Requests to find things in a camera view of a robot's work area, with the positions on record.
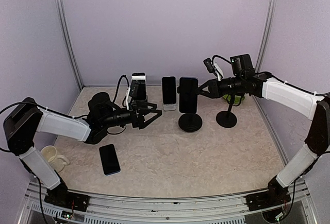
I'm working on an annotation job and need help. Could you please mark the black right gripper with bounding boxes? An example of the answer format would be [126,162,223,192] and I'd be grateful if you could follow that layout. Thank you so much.
[196,75,245,97]

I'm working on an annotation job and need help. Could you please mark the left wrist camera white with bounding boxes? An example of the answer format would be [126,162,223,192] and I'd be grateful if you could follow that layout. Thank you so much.
[123,80,138,110]

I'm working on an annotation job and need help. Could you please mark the black phone blue edge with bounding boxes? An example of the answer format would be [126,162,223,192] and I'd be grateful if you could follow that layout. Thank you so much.
[99,144,121,176]
[178,77,198,114]

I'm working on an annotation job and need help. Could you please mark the black round-base stand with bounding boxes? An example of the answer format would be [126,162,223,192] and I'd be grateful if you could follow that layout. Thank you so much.
[216,94,237,128]
[177,84,203,133]

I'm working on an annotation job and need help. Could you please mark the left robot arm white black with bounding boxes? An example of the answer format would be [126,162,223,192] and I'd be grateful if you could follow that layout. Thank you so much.
[3,75,162,206]

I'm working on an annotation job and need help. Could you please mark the aluminium front rail frame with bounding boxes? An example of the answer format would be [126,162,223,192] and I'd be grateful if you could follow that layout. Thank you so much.
[16,181,318,223]

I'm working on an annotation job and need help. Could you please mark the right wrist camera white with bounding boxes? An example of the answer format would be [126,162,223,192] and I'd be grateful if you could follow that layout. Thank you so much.
[203,58,224,81]

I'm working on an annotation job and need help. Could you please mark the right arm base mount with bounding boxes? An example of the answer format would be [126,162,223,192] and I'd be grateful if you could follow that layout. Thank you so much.
[245,177,291,211]

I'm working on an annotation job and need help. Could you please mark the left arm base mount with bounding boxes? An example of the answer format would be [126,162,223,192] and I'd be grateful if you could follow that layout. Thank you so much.
[44,178,90,212]

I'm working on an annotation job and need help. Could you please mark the white folding phone stand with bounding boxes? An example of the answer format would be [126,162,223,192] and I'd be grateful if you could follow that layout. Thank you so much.
[163,104,177,111]

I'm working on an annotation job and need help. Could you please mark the left aluminium corner post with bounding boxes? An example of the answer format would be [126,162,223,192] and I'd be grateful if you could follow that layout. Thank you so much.
[55,0,84,91]

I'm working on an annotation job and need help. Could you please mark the black round-base stand rear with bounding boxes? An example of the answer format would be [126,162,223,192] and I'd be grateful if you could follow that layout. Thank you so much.
[216,94,237,128]

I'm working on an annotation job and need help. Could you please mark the black phone silver edge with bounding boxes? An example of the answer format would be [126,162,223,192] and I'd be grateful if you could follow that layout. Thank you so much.
[161,76,176,105]

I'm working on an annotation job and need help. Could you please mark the aluminium corner post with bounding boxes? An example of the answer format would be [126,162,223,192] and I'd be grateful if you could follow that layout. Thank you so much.
[55,0,84,91]
[256,0,277,72]

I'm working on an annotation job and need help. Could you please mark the green bowl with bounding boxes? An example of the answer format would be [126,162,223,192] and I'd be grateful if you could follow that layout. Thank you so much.
[222,94,245,105]

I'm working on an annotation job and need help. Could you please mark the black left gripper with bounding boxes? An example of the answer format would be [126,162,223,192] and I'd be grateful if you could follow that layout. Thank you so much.
[100,99,162,129]

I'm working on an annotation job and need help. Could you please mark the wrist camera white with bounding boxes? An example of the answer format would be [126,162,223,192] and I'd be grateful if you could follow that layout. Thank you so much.
[203,58,224,81]
[123,80,138,110]

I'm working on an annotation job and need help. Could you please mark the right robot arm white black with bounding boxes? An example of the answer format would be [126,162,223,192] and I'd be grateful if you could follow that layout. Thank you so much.
[196,54,329,205]

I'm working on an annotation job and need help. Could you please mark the black round-base stand front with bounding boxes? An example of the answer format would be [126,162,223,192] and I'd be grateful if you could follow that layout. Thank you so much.
[177,84,203,133]

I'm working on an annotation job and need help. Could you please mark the cream ceramic mug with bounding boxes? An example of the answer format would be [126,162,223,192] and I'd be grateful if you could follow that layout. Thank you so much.
[41,146,70,173]

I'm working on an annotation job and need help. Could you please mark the right aluminium corner post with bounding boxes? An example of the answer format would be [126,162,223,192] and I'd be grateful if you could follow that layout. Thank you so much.
[256,0,277,72]

